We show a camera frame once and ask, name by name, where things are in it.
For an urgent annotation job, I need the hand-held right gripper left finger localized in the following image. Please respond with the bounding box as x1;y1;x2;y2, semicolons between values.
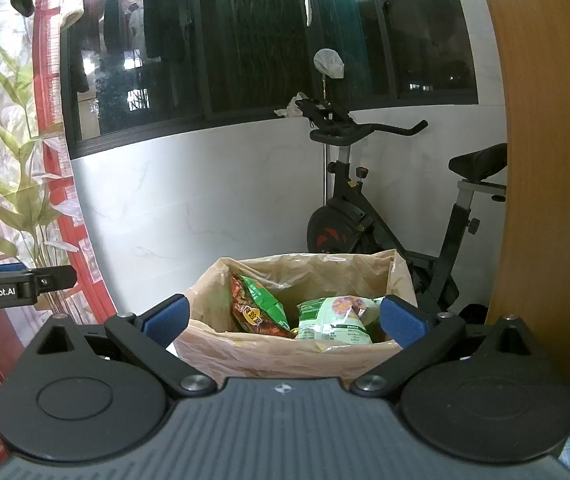
32;295;218;397

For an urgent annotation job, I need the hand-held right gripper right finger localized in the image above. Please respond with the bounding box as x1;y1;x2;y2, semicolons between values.
352;295;536;397

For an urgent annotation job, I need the light green snack packet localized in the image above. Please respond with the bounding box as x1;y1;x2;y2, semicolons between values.
295;296;383;345

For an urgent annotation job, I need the green and red snack packet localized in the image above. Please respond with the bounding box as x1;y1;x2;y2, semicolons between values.
230;274;296;339

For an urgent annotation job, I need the plastic-lined cardboard box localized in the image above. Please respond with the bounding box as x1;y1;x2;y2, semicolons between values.
172;249;418;392

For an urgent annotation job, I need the bamboo print curtain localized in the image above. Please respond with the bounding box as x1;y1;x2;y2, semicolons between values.
0;0;116;461

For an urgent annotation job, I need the black exercise bike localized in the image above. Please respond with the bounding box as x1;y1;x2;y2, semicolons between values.
295;99;508;333

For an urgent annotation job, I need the metal pole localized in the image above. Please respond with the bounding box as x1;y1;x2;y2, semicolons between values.
321;77;329;206

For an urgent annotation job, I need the wooden panel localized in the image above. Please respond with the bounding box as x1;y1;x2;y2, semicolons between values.
475;0;570;386

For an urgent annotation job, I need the crumpled white tissue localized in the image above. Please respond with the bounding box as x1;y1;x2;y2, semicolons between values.
274;92;311;118

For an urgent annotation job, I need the white plastic bag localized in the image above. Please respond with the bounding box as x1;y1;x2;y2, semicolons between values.
313;48;345;80

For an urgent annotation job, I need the black hanging garment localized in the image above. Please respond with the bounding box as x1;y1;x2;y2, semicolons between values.
142;0;192;61

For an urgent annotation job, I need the dark framed window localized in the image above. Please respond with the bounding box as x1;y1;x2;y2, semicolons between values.
60;0;480;161

